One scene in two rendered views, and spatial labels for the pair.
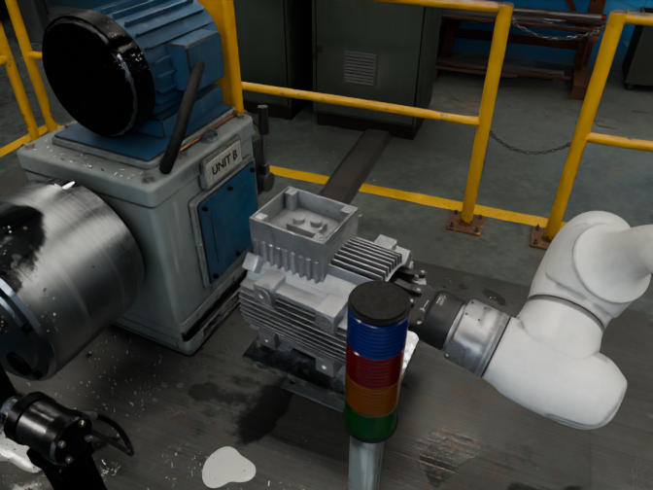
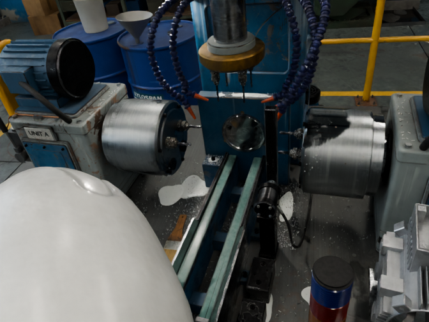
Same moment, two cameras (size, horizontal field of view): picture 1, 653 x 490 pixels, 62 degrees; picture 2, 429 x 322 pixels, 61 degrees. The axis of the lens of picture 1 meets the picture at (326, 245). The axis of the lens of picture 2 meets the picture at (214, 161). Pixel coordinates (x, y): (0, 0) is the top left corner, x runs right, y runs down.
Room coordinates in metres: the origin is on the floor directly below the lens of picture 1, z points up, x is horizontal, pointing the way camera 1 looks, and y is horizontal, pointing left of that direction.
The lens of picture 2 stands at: (0.21, -0.36, 1.70)
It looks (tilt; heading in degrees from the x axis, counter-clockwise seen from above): 37 degrees down; 86
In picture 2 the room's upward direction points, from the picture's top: 8 degrees counter-clockwise
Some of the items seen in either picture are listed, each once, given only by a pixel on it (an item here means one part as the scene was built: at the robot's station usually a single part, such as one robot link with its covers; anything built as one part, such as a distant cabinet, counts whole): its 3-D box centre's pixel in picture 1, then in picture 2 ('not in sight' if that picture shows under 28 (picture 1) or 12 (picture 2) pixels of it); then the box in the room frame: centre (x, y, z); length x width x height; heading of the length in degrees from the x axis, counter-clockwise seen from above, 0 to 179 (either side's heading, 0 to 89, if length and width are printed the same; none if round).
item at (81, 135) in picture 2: not in sight; (80, 142); (-0.19, 0.83, 0.99); 0.35 x 0.31 x 0.37; 154
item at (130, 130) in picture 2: not in sight; (135, 135); (0.03, 0.72, 1.04); 0.37 x 0.25 x 0.25; 154
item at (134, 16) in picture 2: not in sight; (138, 32); (0.00, 2.20, 0.93); 0.25 x 0.24 x 0.25; 69
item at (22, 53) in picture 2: not in sight; (48, 106); (-0.24, 0.82, 1.16); 0.33 x 0.26 x 0.42; 154
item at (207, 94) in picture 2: not in sight; (248, 134); (0.41, 0.71, 0.97); 0.30 x 0.11 x 0.34; 154
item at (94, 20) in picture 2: not in sight; (90, 13); (-0.36, 2.68, 0.99); 0.24 x 0.22 x 0.24; 159
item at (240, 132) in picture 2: not in sight; (243, 134); (0.39, 0.65, 1.02); 0.15 x 0.02 x 0.15; 154
